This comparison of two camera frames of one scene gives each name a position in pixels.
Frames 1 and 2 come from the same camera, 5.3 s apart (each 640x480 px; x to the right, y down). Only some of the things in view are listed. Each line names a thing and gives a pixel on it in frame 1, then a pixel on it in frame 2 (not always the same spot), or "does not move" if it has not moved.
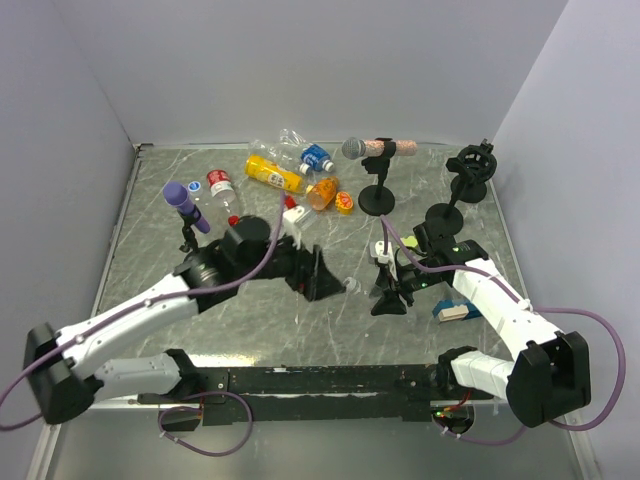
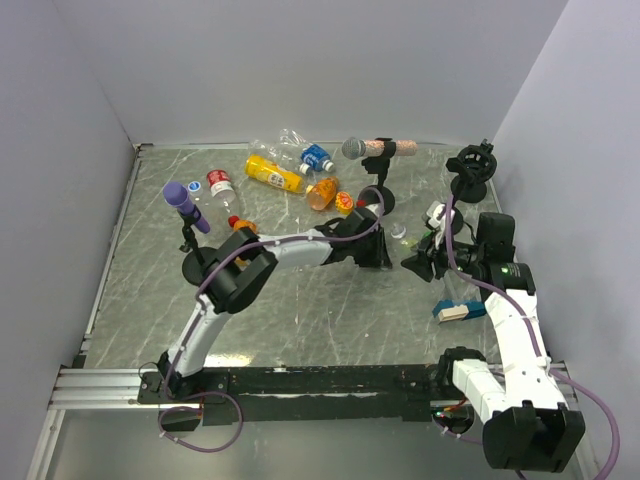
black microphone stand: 378,199 does not move
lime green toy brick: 410,241 does not move
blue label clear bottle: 314,155 does not move
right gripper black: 389,303 → 421,263
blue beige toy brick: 455,310 does not move
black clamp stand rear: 475,164 does not move
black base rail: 231,395 does not move
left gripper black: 310,277 → 380,258
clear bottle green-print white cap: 353,286 → 398,231
